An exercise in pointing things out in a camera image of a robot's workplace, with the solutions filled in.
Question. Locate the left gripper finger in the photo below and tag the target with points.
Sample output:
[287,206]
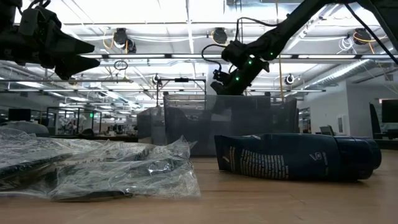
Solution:
[74,65]
[76,46]

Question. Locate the dark blue coffee bag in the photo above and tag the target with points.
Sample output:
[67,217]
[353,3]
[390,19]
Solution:
[295,155]

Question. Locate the black round pad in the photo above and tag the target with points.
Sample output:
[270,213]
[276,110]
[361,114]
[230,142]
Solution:
[124,180]
[133,147]
[31,155]

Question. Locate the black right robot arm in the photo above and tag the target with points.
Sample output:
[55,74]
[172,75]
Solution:
[280,34]

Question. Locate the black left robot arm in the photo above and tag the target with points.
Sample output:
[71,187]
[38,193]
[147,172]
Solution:
[7,12]

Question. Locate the dark translucent plastic bin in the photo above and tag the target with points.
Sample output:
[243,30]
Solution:
[192,137]
[149,124]

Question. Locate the black computer monitor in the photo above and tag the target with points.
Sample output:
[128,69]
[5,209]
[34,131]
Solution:
[19,115]

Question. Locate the grey office chair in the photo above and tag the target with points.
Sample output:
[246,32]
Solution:
[326,130]

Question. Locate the black standing panel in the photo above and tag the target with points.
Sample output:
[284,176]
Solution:
[374,121]

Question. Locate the black background station frame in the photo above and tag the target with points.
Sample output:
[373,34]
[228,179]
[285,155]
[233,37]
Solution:
[181,80]

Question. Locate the black framed glass enclosure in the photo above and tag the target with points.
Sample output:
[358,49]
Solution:
[51,121]

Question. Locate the black wall screen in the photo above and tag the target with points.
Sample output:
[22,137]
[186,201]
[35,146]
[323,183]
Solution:
[390,110]

